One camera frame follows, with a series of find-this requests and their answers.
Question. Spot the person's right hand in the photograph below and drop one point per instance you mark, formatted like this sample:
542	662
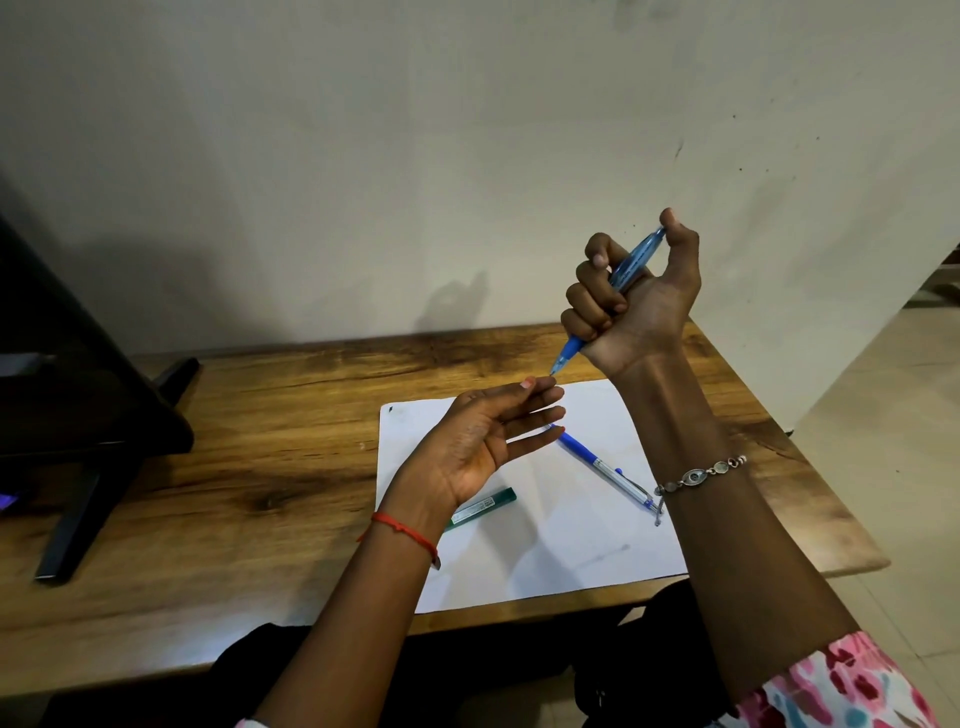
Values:
652	315

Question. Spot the person's left hand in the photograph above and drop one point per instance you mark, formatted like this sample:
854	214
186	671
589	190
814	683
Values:
461	457

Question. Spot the person's left thumb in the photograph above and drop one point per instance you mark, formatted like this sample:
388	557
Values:
514	388

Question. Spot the person's right thumb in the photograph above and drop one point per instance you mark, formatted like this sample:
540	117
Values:
682	247

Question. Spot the person's left middle finger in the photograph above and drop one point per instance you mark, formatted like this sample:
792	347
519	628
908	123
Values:
536	420

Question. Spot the person's right middle finger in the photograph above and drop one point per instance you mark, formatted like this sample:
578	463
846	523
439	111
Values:
592	294

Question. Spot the translucent blue mechanical pencil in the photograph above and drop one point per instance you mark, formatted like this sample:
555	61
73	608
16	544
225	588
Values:
637	259

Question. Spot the person's left forearm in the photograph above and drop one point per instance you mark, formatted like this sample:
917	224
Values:
360	622

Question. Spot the person's right forearm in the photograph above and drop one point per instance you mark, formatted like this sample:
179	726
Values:
720	540

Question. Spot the blue and clear pen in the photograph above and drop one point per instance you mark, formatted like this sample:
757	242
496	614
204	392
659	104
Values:
581	448

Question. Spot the green pencil lead case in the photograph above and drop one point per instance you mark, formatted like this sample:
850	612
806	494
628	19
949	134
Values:
487	504

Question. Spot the white paper sheet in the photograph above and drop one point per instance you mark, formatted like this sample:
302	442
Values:
570	540

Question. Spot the black trousers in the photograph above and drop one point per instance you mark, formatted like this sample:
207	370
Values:
637	660

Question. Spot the pink floral sleeve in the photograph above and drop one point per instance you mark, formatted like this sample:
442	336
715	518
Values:
840	686

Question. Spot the black monitor with stand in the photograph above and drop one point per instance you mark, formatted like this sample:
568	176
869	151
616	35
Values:
75	390

